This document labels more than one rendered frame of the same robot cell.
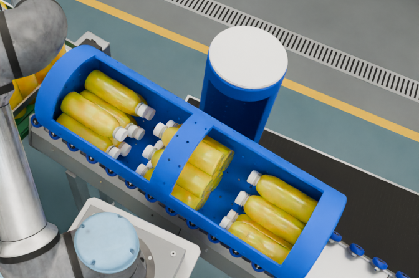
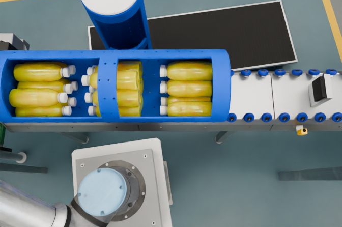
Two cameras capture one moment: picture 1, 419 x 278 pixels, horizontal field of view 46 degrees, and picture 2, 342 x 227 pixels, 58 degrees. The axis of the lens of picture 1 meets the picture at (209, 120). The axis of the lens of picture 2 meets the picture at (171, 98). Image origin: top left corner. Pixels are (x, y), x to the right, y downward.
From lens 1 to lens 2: 0.26 m
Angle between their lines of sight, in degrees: 19
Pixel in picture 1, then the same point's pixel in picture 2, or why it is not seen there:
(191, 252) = (154, 144)
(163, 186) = (112, 115)
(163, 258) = (141, 163)
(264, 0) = not seen: outside the picture
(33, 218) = (44, 216)
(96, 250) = (98, 203)
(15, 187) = (17, 210)
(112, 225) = (98, 180)
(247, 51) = not seen: outside the picture
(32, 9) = not seen: outside the picture
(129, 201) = (97, 127)
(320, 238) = (225, 89)
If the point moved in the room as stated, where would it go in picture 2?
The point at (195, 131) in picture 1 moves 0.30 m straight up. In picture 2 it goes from (109, 69) to (85, 29)
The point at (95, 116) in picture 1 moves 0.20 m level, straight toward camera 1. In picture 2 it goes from (38, 97) to (74, 134)
